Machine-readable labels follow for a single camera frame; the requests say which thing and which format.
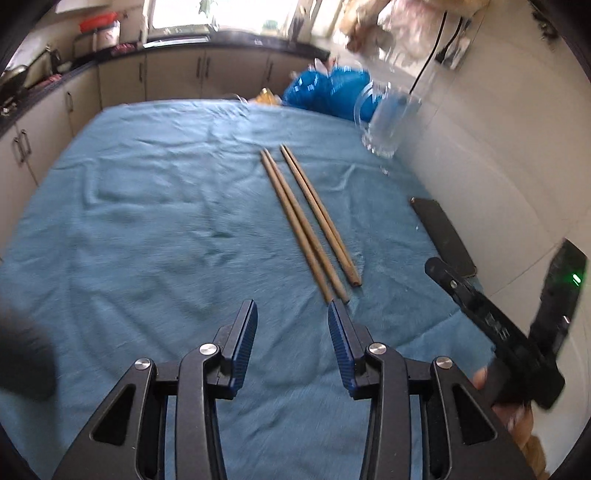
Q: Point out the beige plastic bag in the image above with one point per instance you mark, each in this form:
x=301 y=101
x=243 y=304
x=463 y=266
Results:
x=369 y=27

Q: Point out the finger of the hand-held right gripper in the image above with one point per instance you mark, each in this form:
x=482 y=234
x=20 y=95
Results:
x=450 y=281

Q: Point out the yellow packet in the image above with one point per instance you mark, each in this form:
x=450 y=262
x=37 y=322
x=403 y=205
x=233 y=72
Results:
x=265 y=97

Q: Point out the steel cooker with red lid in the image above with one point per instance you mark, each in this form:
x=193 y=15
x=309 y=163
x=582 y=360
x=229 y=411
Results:
x=99 y=25

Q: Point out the clear glass mug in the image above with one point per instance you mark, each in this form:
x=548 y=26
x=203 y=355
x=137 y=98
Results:
x=392 y=124

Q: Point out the power adapter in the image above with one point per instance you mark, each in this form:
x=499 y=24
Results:
x=455 y=50

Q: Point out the blue plastic bag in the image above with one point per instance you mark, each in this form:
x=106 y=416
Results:
x=318 y=90

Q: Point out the brown wooden chopstick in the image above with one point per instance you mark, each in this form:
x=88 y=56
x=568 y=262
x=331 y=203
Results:
x=324 y=216
x=318 y=217
x=295 y=226
x=306 y=226

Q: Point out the blue towel cloth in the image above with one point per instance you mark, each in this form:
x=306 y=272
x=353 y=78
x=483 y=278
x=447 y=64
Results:
x=161 y=230

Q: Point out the steel kettle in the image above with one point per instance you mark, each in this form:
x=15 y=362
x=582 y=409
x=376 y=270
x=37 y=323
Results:
x=46 y=57

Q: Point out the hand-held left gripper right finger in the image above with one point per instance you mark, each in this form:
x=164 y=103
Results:
x=339 y=341

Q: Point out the kitchen window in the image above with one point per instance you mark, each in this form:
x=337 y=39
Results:
x=184 y=14

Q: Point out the black kitchen countertop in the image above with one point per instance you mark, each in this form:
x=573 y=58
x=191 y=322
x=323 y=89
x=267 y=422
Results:
x=240 y=43

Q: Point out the black smartphone in case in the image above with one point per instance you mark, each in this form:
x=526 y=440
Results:
x=443 y=230

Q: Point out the person's right hand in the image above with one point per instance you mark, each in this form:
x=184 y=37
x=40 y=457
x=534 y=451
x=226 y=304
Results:
x=519 y=424

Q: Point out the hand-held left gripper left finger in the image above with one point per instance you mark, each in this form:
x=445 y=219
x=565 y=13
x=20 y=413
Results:
x=244 y=341

